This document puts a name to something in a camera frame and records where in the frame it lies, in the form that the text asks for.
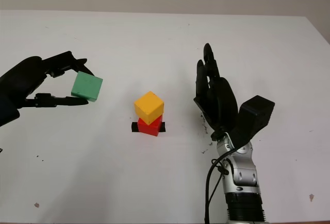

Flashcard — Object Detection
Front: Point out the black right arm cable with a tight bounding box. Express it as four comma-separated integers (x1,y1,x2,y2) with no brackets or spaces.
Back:
203,154,233,224

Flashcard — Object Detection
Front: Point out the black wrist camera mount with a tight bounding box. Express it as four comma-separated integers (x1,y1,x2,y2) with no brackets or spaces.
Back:
230,95,276,149
0,90,21,128

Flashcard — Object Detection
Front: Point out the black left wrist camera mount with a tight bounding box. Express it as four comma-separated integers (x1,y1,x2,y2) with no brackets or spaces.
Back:
0,90,21,128

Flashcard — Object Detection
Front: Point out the yellow wooden cube block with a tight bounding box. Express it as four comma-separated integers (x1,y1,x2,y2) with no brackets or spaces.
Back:
134,91,165,126

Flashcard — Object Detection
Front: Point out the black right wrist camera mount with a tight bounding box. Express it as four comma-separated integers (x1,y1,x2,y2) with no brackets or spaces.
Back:
230,95,276,149

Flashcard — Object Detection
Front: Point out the green wooden cube block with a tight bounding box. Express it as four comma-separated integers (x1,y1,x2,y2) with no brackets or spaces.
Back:
71,71,104,103

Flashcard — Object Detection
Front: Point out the black tape strip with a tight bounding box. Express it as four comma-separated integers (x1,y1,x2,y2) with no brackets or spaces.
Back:
131,122,166,134

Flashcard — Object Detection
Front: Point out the red wooden cube block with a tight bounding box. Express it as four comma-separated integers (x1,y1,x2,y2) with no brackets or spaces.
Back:
136,115,163,137

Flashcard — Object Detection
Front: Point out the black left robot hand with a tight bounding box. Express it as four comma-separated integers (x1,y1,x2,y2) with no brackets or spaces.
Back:
0,50,95,109

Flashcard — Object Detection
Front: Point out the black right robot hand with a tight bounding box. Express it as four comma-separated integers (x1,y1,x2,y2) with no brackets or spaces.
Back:
193,43,239,141

